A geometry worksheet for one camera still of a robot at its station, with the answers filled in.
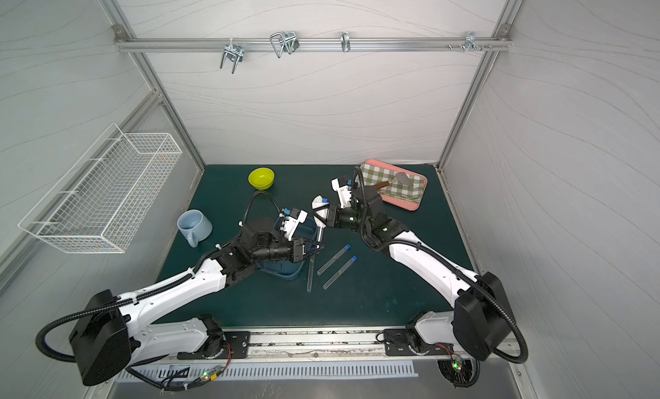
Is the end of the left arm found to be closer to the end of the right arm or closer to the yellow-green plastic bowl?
the end of the right arm

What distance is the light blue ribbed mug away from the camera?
36.1 inches

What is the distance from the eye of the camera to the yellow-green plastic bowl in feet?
3.68

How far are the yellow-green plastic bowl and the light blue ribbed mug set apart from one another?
0.79ft
